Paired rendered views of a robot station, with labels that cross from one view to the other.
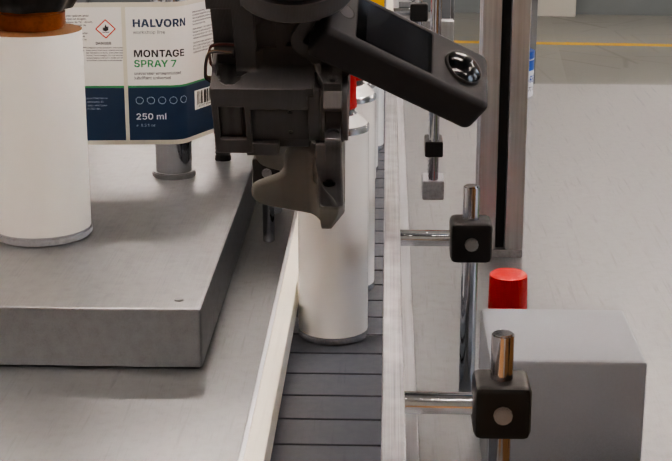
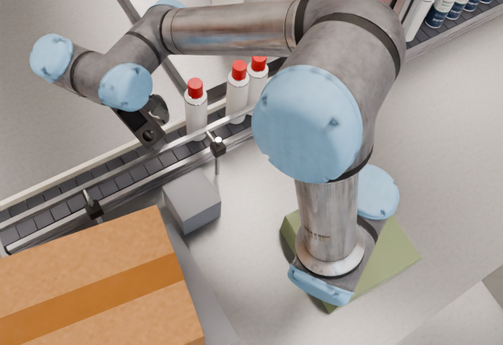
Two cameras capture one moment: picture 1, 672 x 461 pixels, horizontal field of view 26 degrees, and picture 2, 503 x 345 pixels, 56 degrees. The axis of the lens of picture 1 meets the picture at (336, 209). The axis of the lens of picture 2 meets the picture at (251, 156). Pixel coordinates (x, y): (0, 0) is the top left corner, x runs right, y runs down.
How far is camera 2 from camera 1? 110 cm
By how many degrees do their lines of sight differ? 56
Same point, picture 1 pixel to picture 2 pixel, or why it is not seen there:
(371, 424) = (143, 171)
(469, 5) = not seen: outside the picture
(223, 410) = not seen: hidden behind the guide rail
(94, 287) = (193, 64)
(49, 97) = (220, 0)
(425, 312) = not seen: hidden behind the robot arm
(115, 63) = not seen: outside the picture
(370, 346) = (193, 146)
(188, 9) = not seen: outside the picture
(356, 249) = (193, 126)
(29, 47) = not seen: outside the picture
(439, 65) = (140, 131)
